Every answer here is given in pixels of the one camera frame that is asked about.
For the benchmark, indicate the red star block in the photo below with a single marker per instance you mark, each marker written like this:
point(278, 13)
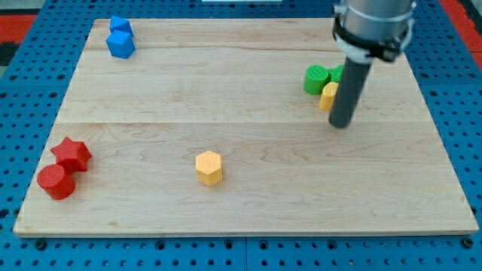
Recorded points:
point(73, 156)

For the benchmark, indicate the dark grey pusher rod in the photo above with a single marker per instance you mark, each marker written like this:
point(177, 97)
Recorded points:
point(351, 84)

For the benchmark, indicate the yellow heart block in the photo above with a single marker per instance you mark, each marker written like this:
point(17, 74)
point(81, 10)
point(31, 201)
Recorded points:
point(328, 95)

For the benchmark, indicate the light wooden board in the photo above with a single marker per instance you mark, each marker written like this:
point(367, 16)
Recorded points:
point(234, 87)

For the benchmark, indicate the green cylinder block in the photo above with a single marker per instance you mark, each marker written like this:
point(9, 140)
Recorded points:
point(316, 77)

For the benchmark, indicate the blue block at rear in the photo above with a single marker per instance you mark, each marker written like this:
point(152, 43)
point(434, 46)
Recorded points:
point(120, 24)

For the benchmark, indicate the green block behind rod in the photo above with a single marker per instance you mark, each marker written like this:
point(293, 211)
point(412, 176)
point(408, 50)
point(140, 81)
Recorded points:
point(336, 73)

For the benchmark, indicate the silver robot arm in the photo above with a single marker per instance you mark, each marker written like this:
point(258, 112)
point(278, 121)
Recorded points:
point(373, 29)

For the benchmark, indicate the yellow hexagon block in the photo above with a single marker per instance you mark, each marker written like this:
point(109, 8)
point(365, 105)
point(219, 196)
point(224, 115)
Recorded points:
point(209, 168)

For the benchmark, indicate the red cylinder block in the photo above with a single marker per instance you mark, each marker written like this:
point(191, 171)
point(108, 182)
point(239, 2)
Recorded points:
point(56, 182)

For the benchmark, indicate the blue cube block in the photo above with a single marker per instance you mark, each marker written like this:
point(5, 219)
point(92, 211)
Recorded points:
point(120, 44)

